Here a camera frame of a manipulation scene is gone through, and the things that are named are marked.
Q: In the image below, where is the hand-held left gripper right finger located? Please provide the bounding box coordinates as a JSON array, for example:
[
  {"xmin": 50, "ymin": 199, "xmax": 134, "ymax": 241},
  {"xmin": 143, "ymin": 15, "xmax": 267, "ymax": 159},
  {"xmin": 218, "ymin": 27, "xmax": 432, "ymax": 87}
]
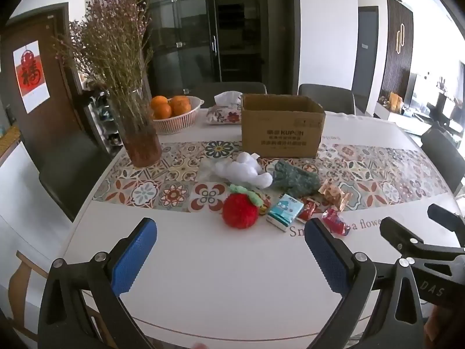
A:
[{"xmin": 304, "ymin": 218, "xmax": 424, "ymax": 349}]

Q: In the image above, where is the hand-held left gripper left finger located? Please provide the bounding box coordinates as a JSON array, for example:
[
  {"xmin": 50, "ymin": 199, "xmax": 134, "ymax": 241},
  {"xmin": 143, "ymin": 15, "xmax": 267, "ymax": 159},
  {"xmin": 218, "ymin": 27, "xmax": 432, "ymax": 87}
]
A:
[{"xmin": 38, "ymin": 217, "xmax": 158, "ymax": 349}]

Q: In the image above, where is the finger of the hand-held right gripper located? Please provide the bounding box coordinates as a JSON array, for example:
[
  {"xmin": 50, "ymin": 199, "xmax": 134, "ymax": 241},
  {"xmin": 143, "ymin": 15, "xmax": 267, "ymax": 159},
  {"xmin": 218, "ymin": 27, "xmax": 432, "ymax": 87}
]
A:
[
  {"xmin": 380, "ymin": 217, "xmax": 465, "ymax": 261},
  {"xmin": 428, "ymin": 204, "xmax": 465, "ymax": 246}
]

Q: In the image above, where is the green plush toy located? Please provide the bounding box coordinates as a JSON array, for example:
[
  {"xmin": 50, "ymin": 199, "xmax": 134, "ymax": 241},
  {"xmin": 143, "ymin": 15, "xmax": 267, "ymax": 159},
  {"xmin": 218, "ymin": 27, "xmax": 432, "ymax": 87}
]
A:
[{"xmin": 273, "ymin": 160, "xmax": 321, "ymax": 197}]

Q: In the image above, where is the white plush toy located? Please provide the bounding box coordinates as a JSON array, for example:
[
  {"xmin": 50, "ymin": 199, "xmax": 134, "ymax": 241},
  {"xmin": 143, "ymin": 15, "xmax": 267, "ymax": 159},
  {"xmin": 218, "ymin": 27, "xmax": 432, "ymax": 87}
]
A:
[{"xmin": 215, "ymin": 152, "xmax": 274, "ymax": 190}]

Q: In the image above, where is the brown cardboard box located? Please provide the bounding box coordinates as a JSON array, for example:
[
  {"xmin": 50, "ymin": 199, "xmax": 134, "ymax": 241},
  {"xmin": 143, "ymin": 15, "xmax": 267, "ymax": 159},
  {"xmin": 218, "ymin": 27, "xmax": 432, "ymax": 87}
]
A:
[{"xmin": 241, "ymin": 94, "xmax": 326, "ymax": 159}]

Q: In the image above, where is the pink red snack packet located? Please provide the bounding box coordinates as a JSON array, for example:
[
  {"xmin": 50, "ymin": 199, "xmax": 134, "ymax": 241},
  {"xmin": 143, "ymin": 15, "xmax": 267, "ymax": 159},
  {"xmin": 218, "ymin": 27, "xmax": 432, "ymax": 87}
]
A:
[{"xmin": 321, "ymin": 207, "xmax": 351, "ymax": 235}]

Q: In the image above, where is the red candy wrapper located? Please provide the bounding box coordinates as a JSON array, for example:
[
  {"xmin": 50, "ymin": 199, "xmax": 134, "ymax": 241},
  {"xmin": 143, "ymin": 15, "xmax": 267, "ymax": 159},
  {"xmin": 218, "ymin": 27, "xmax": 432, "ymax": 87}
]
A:
[{"xmin": 297, "ymin": 198, "xmax": 320, "ymax": 223}]

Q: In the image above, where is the blue and white tissue packet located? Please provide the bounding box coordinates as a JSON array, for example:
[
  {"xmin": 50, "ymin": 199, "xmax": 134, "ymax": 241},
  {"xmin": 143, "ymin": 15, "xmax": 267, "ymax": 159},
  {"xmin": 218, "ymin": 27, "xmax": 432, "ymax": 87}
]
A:
[{"xmin": 266, "ymin": 194, "xmax": 305, "ymax": 232}]

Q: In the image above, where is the dark grey chair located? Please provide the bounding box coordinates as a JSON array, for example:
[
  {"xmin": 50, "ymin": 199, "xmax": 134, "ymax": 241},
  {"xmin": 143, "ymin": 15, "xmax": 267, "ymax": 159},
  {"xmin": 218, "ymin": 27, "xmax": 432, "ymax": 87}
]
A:
[
  {"xmin": 38, "ymin": 131, "xmax": 114, "ymax": 222},
  {"xmin": 298, "ymin": 83, "xmax": 356, "ymax": 116},
  {"xmin": 185, "ymin": 82, "xmax": 267, "ymax": 109},
  {"xmin": 421, "ymin": 128, "xmax": 465, "ymax": 197}
]

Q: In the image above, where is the gold foil wrapper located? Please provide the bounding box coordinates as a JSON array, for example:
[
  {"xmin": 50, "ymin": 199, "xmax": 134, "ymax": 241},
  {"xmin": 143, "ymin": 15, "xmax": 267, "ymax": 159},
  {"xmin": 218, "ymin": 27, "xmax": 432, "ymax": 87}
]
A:
[{"xmin": 319, "ymin": 182, "xmax": 352, "ymax": 211}]

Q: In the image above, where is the patterned table runner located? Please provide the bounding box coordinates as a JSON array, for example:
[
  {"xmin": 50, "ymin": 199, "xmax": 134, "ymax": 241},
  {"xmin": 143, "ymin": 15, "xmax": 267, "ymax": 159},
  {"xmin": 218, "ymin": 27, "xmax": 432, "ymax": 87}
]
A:
[{"xmin": 92, "ymin": 141, "xmax": 455, "ymax": 214}]

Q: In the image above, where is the red strawberry plush toy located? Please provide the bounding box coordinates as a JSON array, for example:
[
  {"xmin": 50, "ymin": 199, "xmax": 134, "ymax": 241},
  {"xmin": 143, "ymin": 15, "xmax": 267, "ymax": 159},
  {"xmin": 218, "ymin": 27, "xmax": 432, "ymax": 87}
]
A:
[{"xmin": 222, "ymin": 185, "xmax": 264, "ymax": 229}]

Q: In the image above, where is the white low cabinet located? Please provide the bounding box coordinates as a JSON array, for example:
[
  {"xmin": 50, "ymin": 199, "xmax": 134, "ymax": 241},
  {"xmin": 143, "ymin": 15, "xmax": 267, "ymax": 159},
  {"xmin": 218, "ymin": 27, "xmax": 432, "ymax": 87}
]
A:
[{"xmin": 374, "ymin": 100, "xmax": 431, "ymax": 136}]

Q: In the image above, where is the clear plastic bag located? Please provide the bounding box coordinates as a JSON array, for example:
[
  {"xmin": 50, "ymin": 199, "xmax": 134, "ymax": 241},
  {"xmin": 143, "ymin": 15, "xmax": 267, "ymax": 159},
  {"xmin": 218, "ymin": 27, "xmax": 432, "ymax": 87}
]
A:
[{"xmin": 198, "ymin": 157, "xmax": 233, "ymax": 183}]

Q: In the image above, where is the wooden chair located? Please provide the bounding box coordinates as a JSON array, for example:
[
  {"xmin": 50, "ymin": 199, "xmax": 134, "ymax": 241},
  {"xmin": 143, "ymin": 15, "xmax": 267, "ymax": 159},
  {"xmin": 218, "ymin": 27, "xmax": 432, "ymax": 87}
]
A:
[{"xmin": 7, "ymin": 250, "xmax": 110, "ymax": 349}]

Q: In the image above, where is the white shoe rack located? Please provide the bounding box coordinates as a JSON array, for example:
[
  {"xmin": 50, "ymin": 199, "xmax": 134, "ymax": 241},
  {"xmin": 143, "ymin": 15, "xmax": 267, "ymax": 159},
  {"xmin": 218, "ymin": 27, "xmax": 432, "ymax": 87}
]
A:
[{"xmin": 83, "ymin": 83, "xmax": 126, "ymax": 157}]

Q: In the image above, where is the white plastic basket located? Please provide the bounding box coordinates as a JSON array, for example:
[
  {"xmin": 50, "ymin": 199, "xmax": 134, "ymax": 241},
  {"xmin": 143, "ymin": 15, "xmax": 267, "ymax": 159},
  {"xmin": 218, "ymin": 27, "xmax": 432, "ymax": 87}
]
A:
[{"xmin": 151, "ymin": 96, "xmax": 205, "ymax": 135}]

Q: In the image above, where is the pile of oranges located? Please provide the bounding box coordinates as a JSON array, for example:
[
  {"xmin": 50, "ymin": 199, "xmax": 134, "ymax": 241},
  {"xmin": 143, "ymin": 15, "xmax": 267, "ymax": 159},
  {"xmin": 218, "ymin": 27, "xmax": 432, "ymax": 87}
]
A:
[{"xmin": 151, "ymin": 95, "xmax": 192, "ymax": 120}]

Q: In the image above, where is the brown wooden door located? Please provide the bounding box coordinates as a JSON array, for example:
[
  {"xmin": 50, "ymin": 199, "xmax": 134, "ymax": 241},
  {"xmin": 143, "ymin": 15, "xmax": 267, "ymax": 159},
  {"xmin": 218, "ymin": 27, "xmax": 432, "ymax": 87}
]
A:
[{"xmin": 0, "ymin": 2, "xmax": 93, "ymax": 177}]

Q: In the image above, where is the floral tissue box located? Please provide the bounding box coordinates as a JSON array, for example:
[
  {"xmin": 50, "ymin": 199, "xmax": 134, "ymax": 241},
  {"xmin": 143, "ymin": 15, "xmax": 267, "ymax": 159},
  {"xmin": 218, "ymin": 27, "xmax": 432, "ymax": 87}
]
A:
[{"xmin": 206, "ymin": 91, "xmax": 243, "ymax": 126}]

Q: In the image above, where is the dark interior door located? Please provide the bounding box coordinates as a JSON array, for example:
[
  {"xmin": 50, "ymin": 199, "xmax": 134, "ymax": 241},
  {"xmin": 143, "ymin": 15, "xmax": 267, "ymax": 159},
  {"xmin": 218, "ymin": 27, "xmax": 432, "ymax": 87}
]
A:
[{"xmin": 358, "ymin": 6, "xmax": 379, "ymax": 113}]

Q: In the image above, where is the red and white door poster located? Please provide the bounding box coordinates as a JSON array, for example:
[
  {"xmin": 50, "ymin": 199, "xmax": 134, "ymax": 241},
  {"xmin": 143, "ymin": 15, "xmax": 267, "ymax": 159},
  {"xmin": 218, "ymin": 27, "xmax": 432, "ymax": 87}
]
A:
[{"xmin": 13, "ymin": 40, "xmax": 51, "ymax": 113}]

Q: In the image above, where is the black glass cabinet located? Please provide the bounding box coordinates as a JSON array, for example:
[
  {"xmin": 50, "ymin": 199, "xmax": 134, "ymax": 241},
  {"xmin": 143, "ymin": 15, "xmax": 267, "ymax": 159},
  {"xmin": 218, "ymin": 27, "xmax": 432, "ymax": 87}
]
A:
[{"xmin": 124, "ymin": 0, "xmax": 300, "ymax": 97}]

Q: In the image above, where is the dark slatted wall panel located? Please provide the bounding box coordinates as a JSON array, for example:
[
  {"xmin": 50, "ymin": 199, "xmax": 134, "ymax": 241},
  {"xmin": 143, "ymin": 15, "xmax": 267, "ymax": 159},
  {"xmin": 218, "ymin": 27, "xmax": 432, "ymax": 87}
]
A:
[{"xmin": 380, "ymin": 0, "xmax": 414, "ymax": 100}]

